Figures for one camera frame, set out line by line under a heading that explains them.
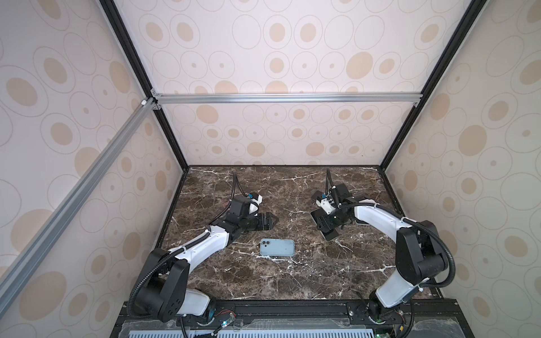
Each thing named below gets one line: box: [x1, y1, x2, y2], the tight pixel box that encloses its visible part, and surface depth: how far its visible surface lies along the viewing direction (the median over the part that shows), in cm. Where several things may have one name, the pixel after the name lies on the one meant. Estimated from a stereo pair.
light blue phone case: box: [259, 238, 296, 258], surface depth 92 cm
